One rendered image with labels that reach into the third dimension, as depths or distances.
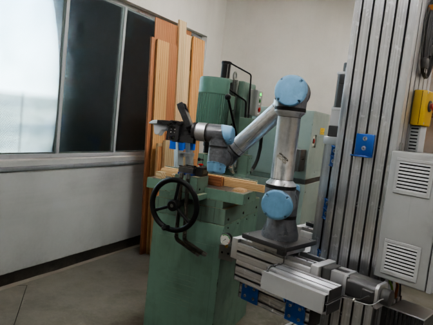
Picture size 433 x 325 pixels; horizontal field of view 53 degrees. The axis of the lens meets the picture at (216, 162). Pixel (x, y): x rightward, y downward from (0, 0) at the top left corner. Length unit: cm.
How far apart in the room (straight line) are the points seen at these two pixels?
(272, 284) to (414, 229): 54
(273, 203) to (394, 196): 43
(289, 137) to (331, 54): 317
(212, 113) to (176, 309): 113
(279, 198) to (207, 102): 100
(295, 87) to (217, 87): 92
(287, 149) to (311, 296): 52
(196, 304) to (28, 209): 140
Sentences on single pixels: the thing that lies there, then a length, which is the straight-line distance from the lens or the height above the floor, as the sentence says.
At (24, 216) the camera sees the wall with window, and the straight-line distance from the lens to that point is 329.
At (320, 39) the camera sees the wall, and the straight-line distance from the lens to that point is 482.
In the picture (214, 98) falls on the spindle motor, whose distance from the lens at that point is 247.
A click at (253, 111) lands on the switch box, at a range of 274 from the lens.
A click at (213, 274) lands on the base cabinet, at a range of 246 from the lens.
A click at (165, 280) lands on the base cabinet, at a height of 33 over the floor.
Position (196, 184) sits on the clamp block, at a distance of 230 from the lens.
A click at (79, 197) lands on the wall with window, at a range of 360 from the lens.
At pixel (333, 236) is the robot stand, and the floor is 85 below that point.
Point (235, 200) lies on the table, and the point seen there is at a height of 86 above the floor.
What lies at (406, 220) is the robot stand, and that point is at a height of 99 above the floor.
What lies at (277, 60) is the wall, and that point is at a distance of 492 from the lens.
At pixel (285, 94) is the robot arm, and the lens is 161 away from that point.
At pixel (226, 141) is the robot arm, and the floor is 119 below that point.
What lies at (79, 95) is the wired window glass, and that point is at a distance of 357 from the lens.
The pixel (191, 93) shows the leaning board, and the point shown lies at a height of 150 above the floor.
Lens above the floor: 127
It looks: 6 degrees down
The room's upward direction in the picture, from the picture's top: 6 degrees clockwise
